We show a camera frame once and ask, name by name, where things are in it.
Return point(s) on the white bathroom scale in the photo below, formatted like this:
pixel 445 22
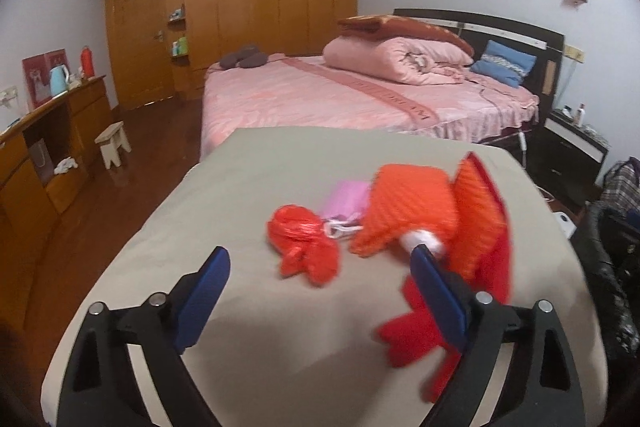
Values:
pixel 564 223

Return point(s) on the white bottle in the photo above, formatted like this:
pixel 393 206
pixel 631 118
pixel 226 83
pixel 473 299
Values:
pixel 580 114

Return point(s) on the wooden desk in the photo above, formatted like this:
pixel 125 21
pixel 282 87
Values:
pixel 85 102

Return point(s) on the red thermos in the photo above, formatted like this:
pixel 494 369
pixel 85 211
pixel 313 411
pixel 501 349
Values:
pixel 87 64

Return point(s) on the grey neck pillow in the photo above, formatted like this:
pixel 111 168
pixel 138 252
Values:
pixel 245 58

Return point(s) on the blue pillow with patterned band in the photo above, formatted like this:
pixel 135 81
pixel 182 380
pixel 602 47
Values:
pixel 502 62

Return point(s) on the light blue kettle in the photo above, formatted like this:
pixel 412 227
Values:
pixel 59 81

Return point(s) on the plaid cloth covered chair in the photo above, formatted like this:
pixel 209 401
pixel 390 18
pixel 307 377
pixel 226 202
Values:
pixel 622 187

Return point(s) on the black and white nightstand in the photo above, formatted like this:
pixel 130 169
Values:
pixel 562 157

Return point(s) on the large red plastic bag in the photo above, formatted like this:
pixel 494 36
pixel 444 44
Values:
pixel 410 337

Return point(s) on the wall socket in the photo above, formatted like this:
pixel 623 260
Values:
pixel 575 55

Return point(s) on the beige table cloth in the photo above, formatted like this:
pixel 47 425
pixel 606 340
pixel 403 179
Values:
pixel 250 187

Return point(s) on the bed with pink bedspread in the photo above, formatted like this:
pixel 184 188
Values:
pixel 310 102

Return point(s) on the white cloth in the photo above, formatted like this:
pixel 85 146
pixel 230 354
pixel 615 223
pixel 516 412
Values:
pixel 65 165

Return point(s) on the green bottles on shelf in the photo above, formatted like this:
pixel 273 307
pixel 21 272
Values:
pixel 180 47

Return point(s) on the red box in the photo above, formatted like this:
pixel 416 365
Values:
pixel 37 77

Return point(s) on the folded pink quilt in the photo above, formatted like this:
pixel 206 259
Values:
pixel 390 59

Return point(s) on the wooden door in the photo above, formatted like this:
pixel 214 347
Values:
pixel 140 42

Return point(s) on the folded red-brown blanket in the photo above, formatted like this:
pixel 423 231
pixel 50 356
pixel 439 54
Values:
pixel 400 27

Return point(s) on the white tissue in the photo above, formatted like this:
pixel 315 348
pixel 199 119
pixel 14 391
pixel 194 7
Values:
pixel 431 240

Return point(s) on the dark bed headboard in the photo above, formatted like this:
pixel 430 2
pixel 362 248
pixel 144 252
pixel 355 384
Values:
pixel 545 42

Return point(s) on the trash bin with black bag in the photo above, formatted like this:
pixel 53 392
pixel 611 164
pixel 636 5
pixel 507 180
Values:
pixel 610 277

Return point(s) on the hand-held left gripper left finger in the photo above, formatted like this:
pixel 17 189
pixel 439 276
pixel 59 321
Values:
pixel 205 297

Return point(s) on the grey paper bag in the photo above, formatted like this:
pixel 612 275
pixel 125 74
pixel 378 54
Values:
pixel 41 162

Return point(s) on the pink face mask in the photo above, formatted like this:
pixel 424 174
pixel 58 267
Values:
pixel 342 202

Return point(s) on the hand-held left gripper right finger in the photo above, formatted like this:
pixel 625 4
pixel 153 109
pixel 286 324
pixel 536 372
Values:
pixel 440 302

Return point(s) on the orange foam net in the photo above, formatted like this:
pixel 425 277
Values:
pixel 475 217
pixel 410 202

